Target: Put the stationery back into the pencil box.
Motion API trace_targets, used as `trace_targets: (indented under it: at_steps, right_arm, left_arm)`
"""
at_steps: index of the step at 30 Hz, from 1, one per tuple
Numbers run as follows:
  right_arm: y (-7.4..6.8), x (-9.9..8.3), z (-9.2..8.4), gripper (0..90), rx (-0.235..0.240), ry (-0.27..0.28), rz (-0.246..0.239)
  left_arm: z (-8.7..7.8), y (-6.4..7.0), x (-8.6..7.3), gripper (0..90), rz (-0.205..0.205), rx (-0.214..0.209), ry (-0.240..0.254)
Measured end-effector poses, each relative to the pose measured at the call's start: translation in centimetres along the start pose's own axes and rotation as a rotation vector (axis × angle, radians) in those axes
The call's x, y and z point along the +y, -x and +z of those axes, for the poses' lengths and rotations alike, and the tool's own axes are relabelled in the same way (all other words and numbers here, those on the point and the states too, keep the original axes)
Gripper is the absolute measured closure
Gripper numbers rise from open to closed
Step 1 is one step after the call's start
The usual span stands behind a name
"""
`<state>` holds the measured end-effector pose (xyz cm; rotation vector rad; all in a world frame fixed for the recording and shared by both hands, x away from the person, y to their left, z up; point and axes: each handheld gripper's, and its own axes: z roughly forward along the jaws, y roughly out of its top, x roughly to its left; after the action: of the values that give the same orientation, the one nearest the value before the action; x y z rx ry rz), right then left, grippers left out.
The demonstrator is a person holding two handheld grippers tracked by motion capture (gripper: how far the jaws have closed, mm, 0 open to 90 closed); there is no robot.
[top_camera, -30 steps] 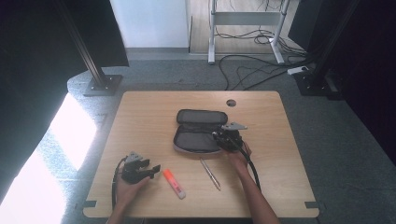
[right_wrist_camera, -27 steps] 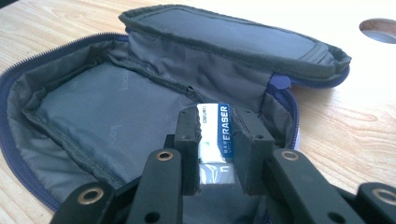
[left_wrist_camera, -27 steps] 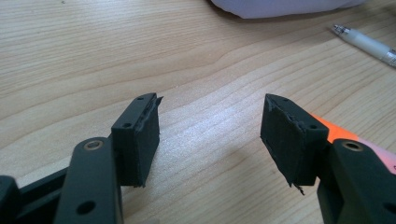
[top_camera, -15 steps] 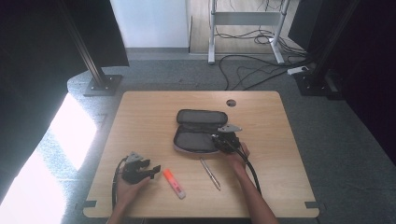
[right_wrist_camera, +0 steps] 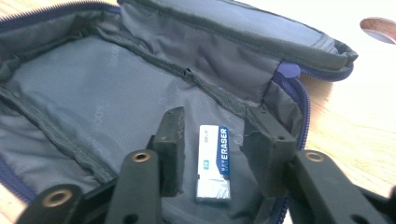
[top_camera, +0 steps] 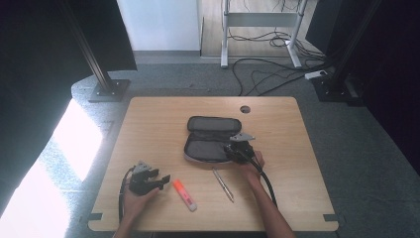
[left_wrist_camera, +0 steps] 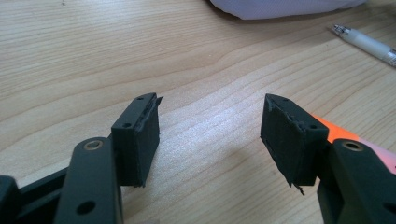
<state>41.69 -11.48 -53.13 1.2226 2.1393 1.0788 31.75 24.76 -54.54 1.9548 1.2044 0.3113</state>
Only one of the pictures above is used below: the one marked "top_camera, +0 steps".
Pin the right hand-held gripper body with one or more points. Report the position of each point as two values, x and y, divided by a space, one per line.
244 152

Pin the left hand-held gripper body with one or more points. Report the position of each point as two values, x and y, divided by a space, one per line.
142 183

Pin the grey pencil case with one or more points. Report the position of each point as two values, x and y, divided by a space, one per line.
208 148

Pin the orange highlighter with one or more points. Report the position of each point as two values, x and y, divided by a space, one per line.
185 195

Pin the person's right hand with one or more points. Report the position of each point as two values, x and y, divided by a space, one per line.
254 170

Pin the person's left hand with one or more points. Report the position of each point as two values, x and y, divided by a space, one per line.
135 203

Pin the silver pen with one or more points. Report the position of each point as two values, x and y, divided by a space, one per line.
224 185

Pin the white power strip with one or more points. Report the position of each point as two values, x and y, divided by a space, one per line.
315 74

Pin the black metal stand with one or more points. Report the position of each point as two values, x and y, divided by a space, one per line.
333 82
99 72

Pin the dark curtain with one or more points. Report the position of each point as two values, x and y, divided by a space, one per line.
396 82
33 82

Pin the black table bracket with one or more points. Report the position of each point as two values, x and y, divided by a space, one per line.
94 216

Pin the white desk frame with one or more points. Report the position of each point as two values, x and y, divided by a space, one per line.
261 19

